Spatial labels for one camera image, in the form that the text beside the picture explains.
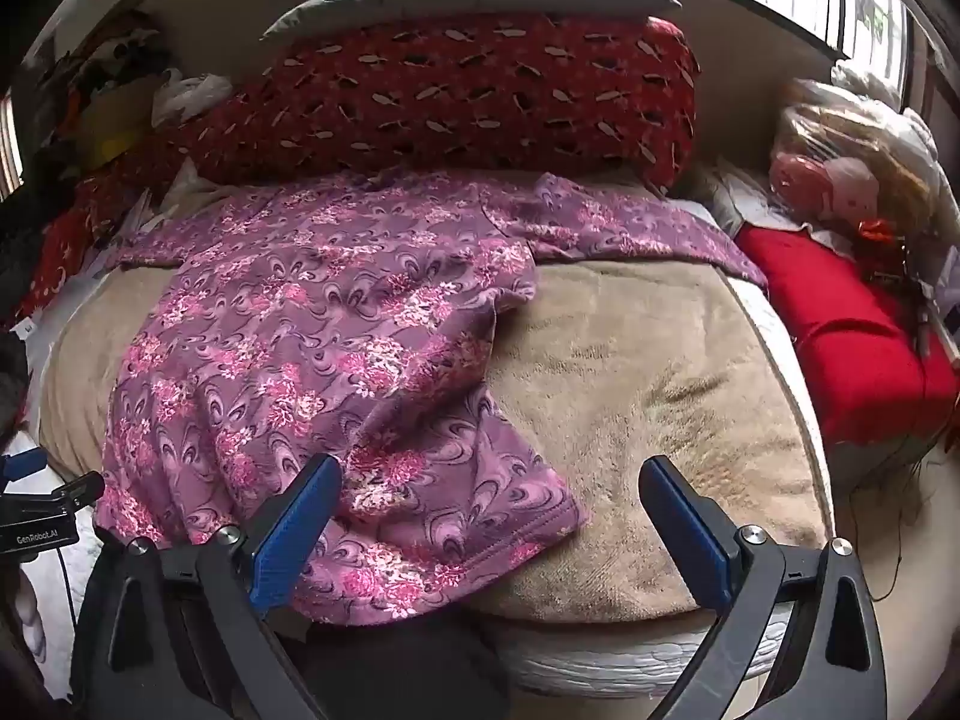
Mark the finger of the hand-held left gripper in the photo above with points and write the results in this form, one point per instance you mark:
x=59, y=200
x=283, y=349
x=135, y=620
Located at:
x=79, y=489
x=21, y=463

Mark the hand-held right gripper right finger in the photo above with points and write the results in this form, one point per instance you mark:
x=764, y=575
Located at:
x=682, y=521

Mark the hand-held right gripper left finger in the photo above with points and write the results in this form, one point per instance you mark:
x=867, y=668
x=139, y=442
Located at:
x=296, y=532

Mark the purple floral garment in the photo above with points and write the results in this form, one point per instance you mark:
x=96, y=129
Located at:
x=315, y=315

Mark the white printed cloth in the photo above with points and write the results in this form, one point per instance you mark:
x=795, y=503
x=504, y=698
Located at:
x=41, y=615

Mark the beige fleece blanket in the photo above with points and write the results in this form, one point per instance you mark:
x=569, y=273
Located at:
x=637, y=390

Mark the red snowflake cloth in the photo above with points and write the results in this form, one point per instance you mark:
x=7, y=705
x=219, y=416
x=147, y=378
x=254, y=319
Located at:
x=60, y=255

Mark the plain red cloth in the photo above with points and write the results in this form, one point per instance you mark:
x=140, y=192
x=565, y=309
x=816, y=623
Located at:
x=847, y=330

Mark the clear plastic bag of goods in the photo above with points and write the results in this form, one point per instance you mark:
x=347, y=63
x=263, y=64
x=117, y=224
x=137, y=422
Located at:
x=840, y=157

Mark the white plastic bag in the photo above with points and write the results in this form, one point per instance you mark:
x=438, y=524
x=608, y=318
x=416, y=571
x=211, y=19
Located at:
x=187, y=94

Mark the pile of mixed clutter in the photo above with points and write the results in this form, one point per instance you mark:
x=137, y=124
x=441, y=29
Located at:
x=112, y=67

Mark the red patterned pillow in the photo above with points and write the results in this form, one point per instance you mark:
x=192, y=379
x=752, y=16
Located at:
x=465, y=90

